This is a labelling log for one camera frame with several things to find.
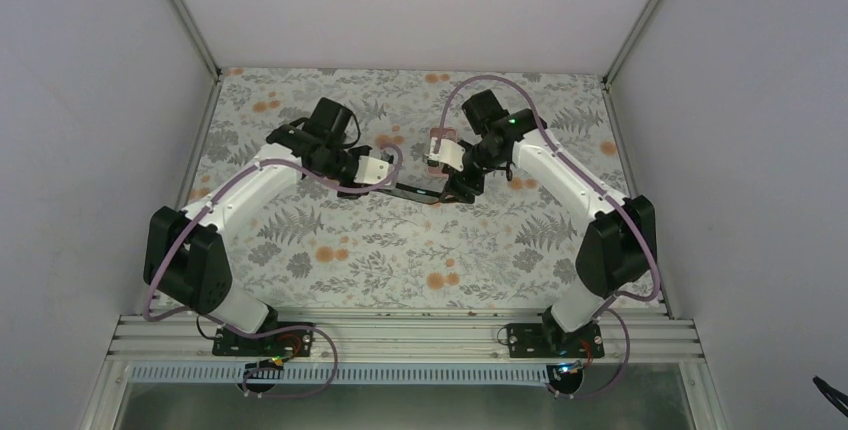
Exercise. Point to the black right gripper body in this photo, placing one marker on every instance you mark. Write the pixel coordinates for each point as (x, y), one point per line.
(462, 184)

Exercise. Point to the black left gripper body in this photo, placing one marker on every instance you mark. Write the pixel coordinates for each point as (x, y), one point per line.
(333, 162)

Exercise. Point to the black phone case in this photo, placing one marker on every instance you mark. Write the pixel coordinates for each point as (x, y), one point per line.
(416, 194)

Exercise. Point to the pink phone case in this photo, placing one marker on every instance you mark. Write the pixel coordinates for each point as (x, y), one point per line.
(447, 133)

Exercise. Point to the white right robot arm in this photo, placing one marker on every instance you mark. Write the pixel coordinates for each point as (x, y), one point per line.
(619, 242)

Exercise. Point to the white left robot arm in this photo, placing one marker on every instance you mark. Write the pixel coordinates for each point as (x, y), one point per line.
(186, 256)

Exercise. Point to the floral patterned table mat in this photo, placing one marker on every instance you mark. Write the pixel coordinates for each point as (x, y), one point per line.
(514, 247)

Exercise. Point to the black object at corner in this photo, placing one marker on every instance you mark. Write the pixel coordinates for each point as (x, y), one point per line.
(835, 397)

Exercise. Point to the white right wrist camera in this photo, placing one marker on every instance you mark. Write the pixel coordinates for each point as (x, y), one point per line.
(446, 152)

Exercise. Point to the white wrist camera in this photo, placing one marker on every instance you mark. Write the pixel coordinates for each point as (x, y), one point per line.
(446, 152)
(371, 171)

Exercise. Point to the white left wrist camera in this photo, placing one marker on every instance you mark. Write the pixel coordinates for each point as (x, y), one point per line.
(371, 171)

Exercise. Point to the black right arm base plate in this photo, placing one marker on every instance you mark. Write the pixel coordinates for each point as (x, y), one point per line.
(534, 340)

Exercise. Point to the left aluminium frame post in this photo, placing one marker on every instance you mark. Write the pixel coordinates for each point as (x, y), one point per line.
(196, 38)

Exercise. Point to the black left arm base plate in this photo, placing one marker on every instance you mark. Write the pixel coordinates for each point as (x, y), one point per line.
(285, 340)

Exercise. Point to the aluminium rail base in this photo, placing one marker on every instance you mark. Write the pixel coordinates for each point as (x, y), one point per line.
(415, 336)

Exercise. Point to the aluminium corner frame post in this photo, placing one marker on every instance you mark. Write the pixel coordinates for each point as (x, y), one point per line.
(632, 38)

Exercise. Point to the slotted grey cable duct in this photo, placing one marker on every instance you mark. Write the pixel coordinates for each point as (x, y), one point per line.
(347, 373)

